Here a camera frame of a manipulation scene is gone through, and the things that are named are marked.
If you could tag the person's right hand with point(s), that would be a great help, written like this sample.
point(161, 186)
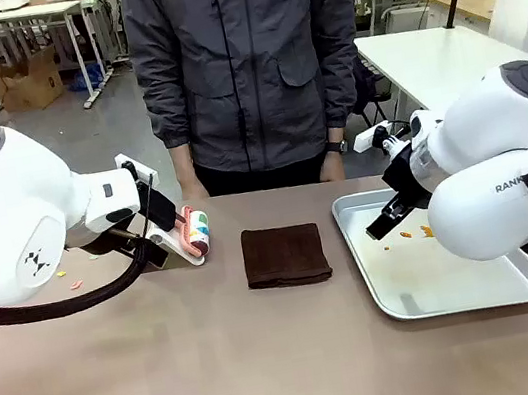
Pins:
point(193, 190)

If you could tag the blue plastic bag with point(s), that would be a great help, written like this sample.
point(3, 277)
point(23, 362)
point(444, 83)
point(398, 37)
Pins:
point(89, 78)

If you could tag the brown cardboard box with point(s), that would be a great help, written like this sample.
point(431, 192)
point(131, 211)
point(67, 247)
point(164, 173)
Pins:
point(29, 82)

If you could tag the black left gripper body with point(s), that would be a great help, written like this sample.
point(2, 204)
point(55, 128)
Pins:
point(160, 209)

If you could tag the white folded stand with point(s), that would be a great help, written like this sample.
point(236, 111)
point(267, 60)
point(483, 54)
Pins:
point(179, 252)

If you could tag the black folding chair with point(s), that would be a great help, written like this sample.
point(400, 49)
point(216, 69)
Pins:
point(372, 88)

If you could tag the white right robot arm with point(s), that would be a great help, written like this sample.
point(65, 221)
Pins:
point(502, 167)

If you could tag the person's right forearm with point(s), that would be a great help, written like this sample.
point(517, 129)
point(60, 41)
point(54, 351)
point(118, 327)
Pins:
point(170, 122)

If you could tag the wooden workbench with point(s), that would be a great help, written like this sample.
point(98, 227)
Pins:
point(459, 2)

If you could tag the pink lint roller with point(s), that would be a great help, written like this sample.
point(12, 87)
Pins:
point(197, 229)

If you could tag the white background desk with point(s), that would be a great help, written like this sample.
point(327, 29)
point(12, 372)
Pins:
point(37, 22)

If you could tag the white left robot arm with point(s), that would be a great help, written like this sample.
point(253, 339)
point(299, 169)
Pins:
point(3, 216)

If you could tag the black wristwatch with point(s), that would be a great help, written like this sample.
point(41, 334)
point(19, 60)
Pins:
point(338, 147)

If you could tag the person's left forearm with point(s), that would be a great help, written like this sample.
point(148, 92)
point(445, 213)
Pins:
point(340, 93)

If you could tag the person's left hand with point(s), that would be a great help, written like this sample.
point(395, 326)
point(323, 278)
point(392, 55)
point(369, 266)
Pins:
point(333, 170)

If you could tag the large white table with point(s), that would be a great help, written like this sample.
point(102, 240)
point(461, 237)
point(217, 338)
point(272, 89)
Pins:
point(424, 64)

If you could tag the dark brown cloth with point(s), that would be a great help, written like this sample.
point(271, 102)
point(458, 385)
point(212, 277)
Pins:
point(285, 255)

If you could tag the silver metal tray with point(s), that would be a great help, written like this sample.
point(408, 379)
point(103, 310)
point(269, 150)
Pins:
point(410, 284)

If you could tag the person's grey jacket torso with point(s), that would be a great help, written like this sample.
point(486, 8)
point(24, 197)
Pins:
point(246, 58)

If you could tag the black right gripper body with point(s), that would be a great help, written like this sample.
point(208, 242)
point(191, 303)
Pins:
point(406, 173)

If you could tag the pink paper scrap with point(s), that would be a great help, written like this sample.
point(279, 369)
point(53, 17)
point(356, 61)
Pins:
point(76, 285)

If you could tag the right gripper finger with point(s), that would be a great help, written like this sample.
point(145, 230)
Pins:
point(394, 206)
point(380, 227)

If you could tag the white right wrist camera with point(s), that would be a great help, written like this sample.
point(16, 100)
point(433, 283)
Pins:
point(369, 136)

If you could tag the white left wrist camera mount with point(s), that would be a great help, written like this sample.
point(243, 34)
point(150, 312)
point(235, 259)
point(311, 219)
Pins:
point(133, 164)

